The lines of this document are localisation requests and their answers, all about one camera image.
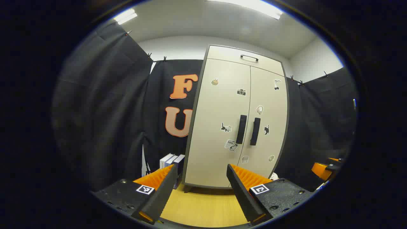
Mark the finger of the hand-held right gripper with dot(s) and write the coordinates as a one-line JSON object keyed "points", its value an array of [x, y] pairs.
{"points": [[334, 159], [320, 171]]}

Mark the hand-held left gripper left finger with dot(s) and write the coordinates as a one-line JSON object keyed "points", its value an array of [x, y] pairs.
{"points": [[165, 187]]}

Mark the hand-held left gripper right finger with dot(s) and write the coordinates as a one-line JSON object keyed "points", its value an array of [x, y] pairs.
{"points": [[238, 187]]}

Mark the shoe cabinet door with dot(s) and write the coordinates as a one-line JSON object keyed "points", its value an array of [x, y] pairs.
{"points": [[216, 108], [270, 98]]}

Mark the beige double-door shoe cabinet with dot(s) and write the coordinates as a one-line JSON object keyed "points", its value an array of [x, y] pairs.
{"points": [[229, 54]]}

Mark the black tripod stand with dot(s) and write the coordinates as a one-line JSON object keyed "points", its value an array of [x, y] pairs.
{"points": [[148, 168]]}

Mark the white book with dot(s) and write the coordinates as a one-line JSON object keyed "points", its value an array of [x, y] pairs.
{"points": [[164, 160]]}

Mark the light blue book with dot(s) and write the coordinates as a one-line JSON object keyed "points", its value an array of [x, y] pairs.
{"points": [[171, 160]]}

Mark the white round object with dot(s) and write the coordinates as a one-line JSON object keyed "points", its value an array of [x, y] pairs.
{"points": [[274, 176]]}

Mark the black backdrop cloth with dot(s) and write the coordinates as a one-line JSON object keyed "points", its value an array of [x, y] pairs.
{"points": [[101, 111]]}

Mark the row of black cloth clips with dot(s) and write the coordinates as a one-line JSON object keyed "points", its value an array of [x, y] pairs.
{"points": [[164, 58]]}

